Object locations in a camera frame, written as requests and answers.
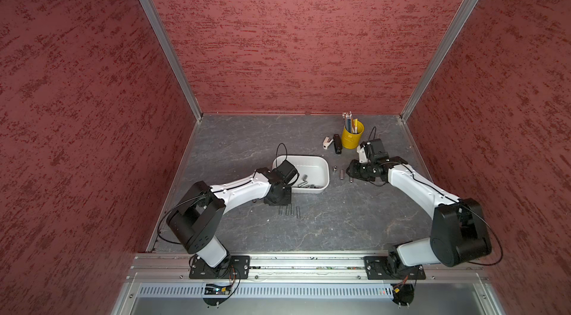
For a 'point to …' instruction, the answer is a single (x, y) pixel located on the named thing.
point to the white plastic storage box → (314, 171)
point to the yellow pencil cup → (350, 140)
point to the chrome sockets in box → (305, 184)
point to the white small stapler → (326, 143)
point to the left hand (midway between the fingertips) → (282, 205)
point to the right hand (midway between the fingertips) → (349, 174)
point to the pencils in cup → (350, 124)
